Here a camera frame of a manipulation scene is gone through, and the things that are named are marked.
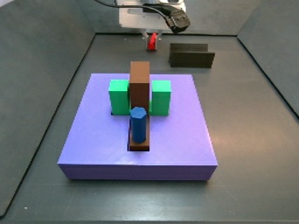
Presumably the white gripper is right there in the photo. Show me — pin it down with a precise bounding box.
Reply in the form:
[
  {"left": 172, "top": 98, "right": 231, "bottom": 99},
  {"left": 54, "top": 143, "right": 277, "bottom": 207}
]
[{"left": 118, "top": 0, "right": 186, "bottom": 49}]

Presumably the brown L-shaped block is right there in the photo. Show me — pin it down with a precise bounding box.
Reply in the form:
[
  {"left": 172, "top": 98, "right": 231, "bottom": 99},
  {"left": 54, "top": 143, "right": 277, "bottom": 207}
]
[{"left": 128, "top": 61, "right": 150, "bottom": 151}]

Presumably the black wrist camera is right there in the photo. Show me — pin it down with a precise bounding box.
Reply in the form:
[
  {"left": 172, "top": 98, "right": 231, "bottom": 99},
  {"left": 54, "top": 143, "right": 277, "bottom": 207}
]
[{"left": 166, "top": 7, "right": 191, "bottom": 34}]

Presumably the blue hexagonal peg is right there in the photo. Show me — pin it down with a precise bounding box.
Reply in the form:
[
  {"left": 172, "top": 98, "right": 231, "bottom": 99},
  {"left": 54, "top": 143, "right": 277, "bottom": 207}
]
[{"left": 131, "top": 107, "right": 147, "bottom": 144}]

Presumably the green block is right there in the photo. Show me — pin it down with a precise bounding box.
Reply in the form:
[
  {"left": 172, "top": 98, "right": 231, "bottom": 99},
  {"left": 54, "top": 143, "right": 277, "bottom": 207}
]
[
  {"left": 151, "top": 80, "right": 172, "bottom": 116},
  {"left": 108, "top": 80, "right": 130, "bottom": 116}
]

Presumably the black angle bracket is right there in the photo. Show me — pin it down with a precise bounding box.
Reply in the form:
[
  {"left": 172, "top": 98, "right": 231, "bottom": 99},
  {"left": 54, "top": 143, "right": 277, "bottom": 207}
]
[{"left": 170, "top": 43, "right": 215, "bottom": 68}]

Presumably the red peg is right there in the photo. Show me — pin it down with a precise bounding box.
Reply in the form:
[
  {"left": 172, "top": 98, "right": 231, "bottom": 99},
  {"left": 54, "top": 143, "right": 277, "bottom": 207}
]
[{"left": 147, "top": 33, "right": 158, "bottom": 51}]

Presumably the purple base board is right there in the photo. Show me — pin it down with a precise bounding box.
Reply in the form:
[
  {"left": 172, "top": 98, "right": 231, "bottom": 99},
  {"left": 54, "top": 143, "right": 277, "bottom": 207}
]
[{"left": 58, "top": 73, "right": 218, "bottom": 180}]

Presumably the black cable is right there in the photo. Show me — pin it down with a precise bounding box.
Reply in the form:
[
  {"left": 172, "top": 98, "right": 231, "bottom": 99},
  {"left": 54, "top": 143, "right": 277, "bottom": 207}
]
[{"left": 94, "top": 0, "right": 174, "bottom": 21}]

